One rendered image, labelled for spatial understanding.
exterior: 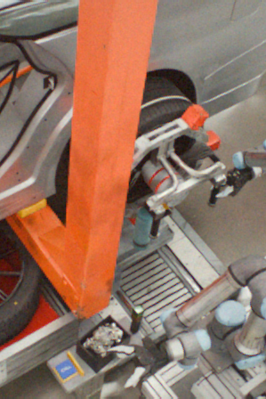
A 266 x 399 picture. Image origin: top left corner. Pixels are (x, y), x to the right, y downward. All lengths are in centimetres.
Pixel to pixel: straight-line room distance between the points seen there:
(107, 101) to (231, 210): 237
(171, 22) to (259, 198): 175
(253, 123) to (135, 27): 295
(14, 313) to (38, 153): 74
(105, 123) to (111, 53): 30
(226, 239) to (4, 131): 159
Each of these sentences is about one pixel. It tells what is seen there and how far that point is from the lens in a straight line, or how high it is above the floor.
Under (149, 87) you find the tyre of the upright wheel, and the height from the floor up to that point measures 117.
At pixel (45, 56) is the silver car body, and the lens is 314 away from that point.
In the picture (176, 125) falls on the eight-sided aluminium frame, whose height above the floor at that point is 111.
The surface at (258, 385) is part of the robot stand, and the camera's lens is 342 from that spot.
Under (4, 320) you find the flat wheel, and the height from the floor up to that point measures 50.
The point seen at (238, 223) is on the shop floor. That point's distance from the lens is 475.
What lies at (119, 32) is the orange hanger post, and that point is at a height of 223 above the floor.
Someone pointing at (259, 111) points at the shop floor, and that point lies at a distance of 533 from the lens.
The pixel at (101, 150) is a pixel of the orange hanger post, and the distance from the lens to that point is 270.
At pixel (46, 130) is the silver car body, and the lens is 344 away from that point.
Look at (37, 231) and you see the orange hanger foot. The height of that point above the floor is 68.
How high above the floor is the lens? 381
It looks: 54 degrees down
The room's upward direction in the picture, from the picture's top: 9 degrees clockwise
